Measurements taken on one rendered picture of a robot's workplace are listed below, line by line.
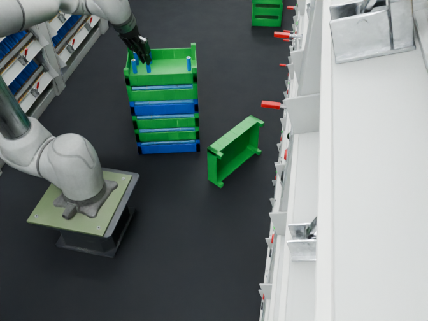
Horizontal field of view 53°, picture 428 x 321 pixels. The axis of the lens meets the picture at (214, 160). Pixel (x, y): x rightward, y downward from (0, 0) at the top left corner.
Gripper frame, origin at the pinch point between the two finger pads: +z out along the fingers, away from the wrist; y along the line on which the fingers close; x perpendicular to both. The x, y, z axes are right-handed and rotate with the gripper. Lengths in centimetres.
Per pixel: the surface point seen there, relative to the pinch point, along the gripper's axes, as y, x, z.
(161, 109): 8.6, -13.2, 18.3
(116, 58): -65, 30, 68
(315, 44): 90, -50, -107
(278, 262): 92, -68, -81
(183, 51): 8.1, 14.2, 12.3
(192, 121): 20.3, -10.4, 28.1
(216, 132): 23, -2, 53
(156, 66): 0.5, 2.7, 10.7
